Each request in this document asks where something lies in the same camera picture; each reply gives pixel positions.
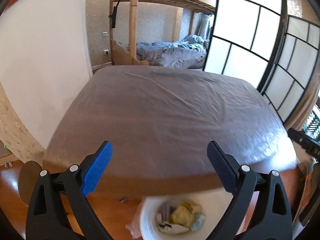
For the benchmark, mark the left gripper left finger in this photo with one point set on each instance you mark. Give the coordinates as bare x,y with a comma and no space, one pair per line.
46,217

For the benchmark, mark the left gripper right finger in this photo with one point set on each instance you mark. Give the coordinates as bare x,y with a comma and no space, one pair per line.
259,208

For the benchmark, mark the clear plastic wrapper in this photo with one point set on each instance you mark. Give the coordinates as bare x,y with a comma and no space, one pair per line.
134,227

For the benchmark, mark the yellow tissue pack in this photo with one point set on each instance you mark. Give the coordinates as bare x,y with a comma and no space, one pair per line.
184,213

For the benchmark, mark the white trash bin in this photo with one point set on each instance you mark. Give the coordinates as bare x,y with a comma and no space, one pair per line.
214,204

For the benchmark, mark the beige curtain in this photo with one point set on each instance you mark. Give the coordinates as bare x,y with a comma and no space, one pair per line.
304,107

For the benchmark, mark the blue face mask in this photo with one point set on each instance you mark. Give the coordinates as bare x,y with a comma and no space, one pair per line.
198,222

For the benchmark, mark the purple hair roller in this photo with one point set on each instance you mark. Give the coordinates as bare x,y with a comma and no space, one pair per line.
165,211

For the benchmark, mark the black framed sliding screen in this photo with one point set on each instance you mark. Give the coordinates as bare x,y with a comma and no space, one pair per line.
268,44

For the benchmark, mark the blue grey blanket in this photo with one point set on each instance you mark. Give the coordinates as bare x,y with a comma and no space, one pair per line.
188,53

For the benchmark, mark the wooden bunk bed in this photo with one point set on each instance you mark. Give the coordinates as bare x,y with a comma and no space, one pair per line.
133,21

